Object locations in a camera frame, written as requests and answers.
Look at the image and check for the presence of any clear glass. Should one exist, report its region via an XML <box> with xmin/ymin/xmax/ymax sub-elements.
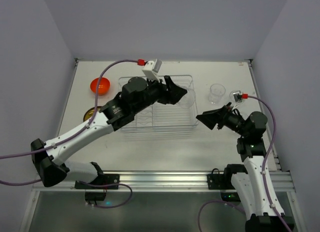
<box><xmin>178</xmin><ymin>88</ymin><xmax>196</xmax><ymax>109</ymax></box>
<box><xmin>229</xmin><ymin>90</ymin><xmax>237</xmax><ymax>103</ymax></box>
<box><xmin>208</xmin><ymin>83</ymin><xmax>226</xmax><ymax>104</ymax></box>

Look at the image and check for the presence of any orange bowl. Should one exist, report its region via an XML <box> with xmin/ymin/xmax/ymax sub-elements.
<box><xmin>90</xmin><ymin>77</ymin><xmax>111</xmax><ymax>95</ymax></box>

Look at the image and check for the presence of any yellow patterned plate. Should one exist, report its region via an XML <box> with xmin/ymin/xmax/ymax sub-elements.
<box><xmin>83</xmin><ymin>107</ymin><xmax>95</xmax><ymax>121</ymax></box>

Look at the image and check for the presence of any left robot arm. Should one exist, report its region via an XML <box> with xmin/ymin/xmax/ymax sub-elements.
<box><xmin>30</xmin><ymin>76</ymin><xmax>188</xmax><ymax>188</ymax></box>

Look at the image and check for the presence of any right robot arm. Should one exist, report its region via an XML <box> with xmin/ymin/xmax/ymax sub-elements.
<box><xmin>196</xmin><ymin>104</ymin><xmax>295</xmax><ymax>232</ymax></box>

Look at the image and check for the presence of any clear plastic dish rack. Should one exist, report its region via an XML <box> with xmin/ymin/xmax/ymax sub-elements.
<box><xmin>120</xmin><ymin>75</ymin><xmax>199</xmax><ymax>133</ymax></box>

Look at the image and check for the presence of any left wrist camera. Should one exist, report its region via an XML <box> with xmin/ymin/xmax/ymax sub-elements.
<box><xmin>142</xmin><ymin>59</ymin><xmax>163</xmax><ymax>82</ymax></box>

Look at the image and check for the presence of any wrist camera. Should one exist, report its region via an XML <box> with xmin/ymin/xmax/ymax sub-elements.
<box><xmin>142</xmin><ymin>59</ymin><xmax>163</xmax><ymax>82</ymax></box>
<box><xmin>233</xmin><ymin>90</ymin><xmax>244</xmax><ymax>109</ymax></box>

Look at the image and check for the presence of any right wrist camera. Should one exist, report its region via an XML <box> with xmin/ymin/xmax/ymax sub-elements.
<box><xmin>233</xmin><ymin>90</ymin><xmax>244</xmax><ymax>109</ymax></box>

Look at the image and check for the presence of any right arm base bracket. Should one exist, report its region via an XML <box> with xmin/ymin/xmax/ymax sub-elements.
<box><xmin>206</xmin><ymin>168</ymin><xmax>241</xmax><ymax>203</ymax></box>

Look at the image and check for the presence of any aluminium mounting rail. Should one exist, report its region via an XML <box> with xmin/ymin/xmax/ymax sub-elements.
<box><xmin>32</xmin><ymin>171</ymin><xmax>295</xmax><ymax>192</ymax></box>

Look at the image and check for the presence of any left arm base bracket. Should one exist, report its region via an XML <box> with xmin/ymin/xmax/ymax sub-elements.
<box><xmin>74</xmin><ymin>174</ymin><xmax>120</xmax><ymax>205</ymax></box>

